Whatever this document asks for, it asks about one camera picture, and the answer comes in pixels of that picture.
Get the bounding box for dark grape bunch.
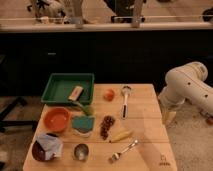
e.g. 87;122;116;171
100;115;115;140

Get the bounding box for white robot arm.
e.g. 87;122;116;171
158;62;213;125

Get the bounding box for beige block in tray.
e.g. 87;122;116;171
68;86;83;101

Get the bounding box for green plastic tray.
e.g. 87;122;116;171
41;73;94;106

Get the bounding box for yellow banana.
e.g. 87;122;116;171
109;131;132;143

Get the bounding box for wooden table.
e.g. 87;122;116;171
23;84;177;171

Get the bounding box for orange tomato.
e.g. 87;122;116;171
103;89;115;101

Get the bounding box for green leafy vegetable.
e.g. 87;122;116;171
71;101;93;116

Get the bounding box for teal lidded container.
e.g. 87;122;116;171
71;116;95;137

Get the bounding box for small metal cup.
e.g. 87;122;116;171
74;144;89;161

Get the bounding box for orange bowl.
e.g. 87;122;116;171
43;107;71;132

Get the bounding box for crumpled blue-white cloth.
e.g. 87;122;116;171
36;134;63;161

